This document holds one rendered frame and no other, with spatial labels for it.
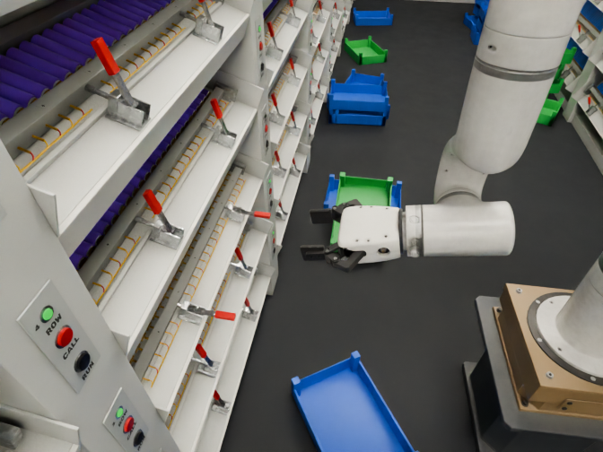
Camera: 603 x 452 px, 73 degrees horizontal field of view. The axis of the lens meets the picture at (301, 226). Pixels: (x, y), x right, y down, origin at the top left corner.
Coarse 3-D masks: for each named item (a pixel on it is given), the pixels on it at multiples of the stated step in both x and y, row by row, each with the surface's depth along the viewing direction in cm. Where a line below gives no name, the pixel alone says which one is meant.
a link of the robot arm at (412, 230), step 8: (408, 208) 65; (416, 208) 65; (408, 216) 64; (416, 216) 63; (408, 224) 63; (416, 224) 63; (408, 232) 63; (416, 232) 63; (408, 240) 64; (416, 240) 63; (408, 248) 65; (416, 248) 64; (416, 256) 64
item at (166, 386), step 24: (240, 168) 100; (264, 168) 101; (240, 192) 98; (216, 264) 82; (192, 288) 77; (216, 288) 78; (168, 336) 69; (192, 336) 70; (168, 360) 67; (168, 384) 64; (168, 408) 62
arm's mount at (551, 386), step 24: (504, 288) 93; (528, 288) 92; (552, 288) 92; (504, 312) 93; (528, 312) 86; (504, 336) 92; (528, 336) 82; (528, 360) 80; (552, 360) 78; (528, 384) 79; (552, 384) 75; (576, 384) 75; (600, 384) 74; (528, 408) 81; (552, 408) 80; (576, 408) 78; (600, 408) 77
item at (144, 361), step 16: (224, 192) 93; (208, 224) 85; (224, 224) 88; (208, 240) 84; (192, 256) 78; (192, 272) 76; (176, 288) 73; (176, 304) 71; (160, 320) 68; (160, 336) 66; (144, 352) 64; (144, 368) 62; (160, 368) 64
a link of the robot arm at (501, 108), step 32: (480, 64) 47; (480, 96) 48; (512, 96) 46; (544, 96) 47; (480, 128) 50; (512, 128) 49; (448, 160) 65; (480, 160) 52; (512, 160) 52; (448, 192) 67; (480, 192) 68
